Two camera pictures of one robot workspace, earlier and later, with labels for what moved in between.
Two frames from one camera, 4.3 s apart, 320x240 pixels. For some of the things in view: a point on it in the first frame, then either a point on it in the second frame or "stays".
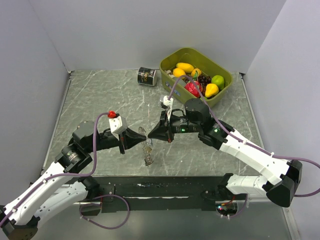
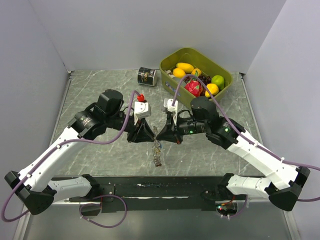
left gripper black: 129,138 to 141,132
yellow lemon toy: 178,72 stays
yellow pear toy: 211,90 stays
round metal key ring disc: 148,144 to 156,148
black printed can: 147,76 stays
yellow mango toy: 186,67 stays
